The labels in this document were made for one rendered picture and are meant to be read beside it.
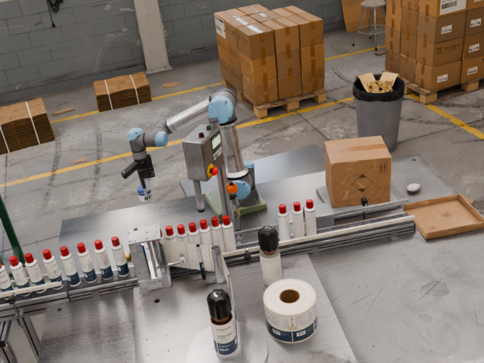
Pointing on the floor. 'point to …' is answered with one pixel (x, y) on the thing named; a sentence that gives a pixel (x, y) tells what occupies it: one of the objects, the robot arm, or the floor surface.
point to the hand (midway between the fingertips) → (143, 191)
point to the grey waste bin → (379, 120)
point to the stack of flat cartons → (24, 126)
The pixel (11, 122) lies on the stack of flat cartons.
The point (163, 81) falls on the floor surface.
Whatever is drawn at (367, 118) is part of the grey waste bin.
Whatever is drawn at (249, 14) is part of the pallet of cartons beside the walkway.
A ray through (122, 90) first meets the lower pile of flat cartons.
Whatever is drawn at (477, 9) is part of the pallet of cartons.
